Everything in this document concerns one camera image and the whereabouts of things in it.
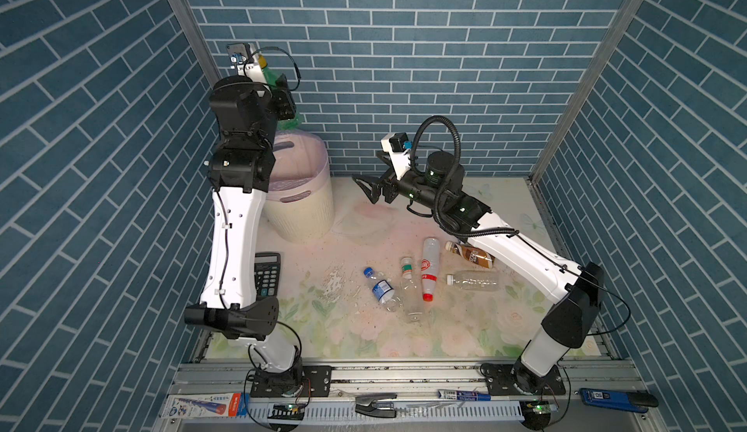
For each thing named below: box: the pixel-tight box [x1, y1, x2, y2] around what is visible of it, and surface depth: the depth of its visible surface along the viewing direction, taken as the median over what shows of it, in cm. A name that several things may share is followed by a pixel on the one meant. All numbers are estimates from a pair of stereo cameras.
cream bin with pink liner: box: [262, 129, 336, 244], surface depth 91 cm
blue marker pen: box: [437, 389, 493, 402], surface depth 72 cm
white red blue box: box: [160, 392, 250, 419], surface depth 71 cm
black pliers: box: [355, 393, 398, 419], surface depth 70 cm
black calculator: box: [253, 252, 282, 301], surface depth 93 cm
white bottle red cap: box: [421, 237, 440, 302], surface depth 93 cm
